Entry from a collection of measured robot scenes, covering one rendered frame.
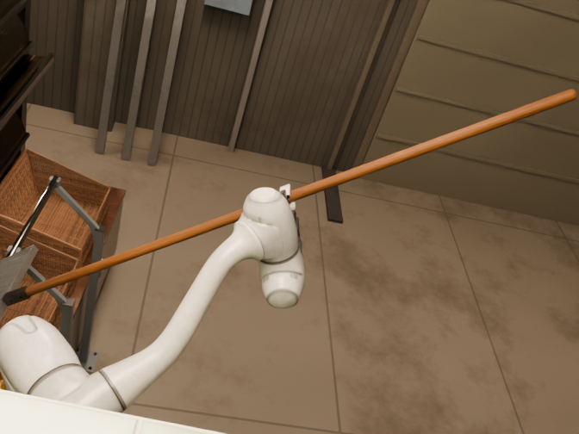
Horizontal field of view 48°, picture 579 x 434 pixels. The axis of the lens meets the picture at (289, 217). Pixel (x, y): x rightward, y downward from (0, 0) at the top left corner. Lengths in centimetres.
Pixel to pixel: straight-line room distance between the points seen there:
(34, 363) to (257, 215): 55
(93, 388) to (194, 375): 244
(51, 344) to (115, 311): 259
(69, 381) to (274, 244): 51
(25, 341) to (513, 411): 353
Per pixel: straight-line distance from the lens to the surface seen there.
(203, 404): 374
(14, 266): 254
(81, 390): 144
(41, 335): 152
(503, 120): 177
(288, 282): 151
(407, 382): 429
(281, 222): 144
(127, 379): 144
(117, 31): 498
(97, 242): 317
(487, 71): 559
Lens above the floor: 299
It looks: 36 degrees down
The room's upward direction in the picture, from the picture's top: 19 degrees clockwise
